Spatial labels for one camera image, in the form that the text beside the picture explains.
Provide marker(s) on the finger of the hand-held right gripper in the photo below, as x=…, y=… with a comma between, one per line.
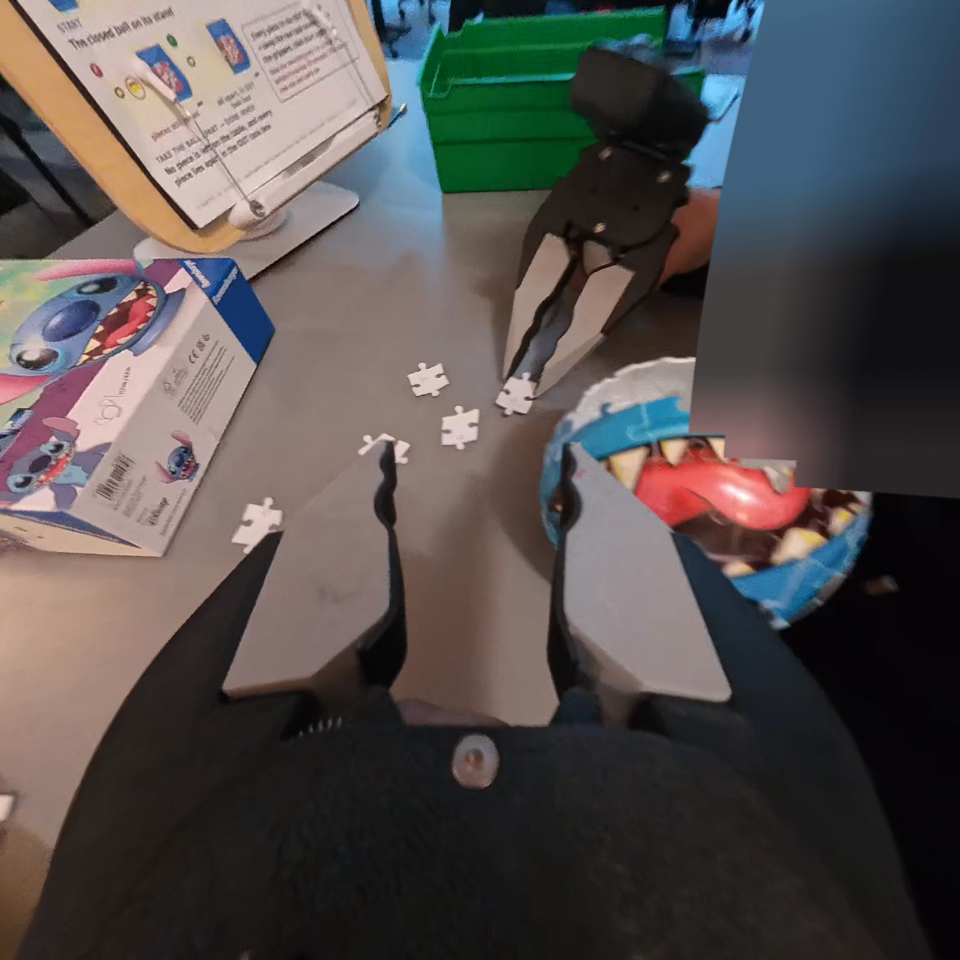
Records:
x=541, y=277
x=596, y=307

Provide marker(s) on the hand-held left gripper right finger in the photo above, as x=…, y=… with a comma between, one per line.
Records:
x=637, y=600

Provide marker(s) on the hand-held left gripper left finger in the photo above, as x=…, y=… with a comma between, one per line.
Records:
x=322, y=600

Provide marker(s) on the white puzzle piece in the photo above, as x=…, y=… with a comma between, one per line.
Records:
x=459, y=427
x=427, y=380
x=516, y=396
x=257, y=523
x=369, y=444

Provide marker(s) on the blue puzzle ball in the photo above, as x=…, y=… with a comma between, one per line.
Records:
x=735, y=499

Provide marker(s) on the cartoon puzzle box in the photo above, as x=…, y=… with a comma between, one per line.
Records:
x=112, y=390

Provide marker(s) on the person's right hand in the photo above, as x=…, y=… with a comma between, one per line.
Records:
x=697, y=232

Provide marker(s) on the green plastic bin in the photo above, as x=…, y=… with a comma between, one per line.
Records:
x=495, y=142

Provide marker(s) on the person's dark clothing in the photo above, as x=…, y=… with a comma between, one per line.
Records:
x=900, y=675

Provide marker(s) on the printed instruction sheet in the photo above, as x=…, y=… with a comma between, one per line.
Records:
x=225, y=97

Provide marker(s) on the instruction sheet on stand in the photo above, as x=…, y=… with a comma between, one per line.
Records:
x=75, y=127

